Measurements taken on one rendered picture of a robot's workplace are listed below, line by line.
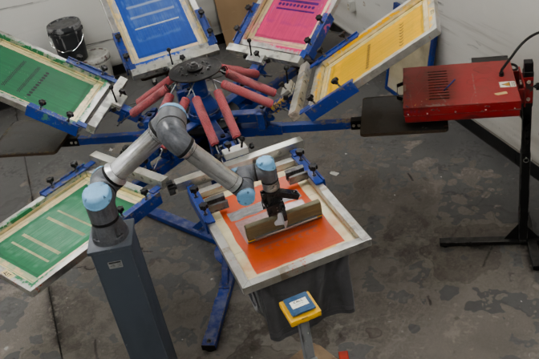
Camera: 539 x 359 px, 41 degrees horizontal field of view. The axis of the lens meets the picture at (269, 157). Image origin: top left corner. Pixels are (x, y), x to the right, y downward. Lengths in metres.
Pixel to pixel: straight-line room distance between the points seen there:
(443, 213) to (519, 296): 0.84
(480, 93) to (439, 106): 0.23
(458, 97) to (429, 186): 1.36
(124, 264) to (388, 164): 2.70
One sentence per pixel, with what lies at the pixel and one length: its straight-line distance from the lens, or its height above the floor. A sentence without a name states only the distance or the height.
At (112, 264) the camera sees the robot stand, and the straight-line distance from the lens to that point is 3.08.
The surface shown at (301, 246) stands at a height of 0.95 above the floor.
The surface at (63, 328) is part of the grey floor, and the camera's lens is 4.63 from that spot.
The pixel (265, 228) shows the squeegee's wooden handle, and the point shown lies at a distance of 3.20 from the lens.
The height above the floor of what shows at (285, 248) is 0.95.
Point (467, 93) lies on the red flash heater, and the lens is 3.85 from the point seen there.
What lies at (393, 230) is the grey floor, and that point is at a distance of 4.70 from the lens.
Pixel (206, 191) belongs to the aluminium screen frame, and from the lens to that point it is 3.56.
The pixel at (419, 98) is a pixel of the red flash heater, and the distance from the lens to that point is 3.83.
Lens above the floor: 2.97
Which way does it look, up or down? 32 degrees down
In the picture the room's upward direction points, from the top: 11 degrees counter-clockwise
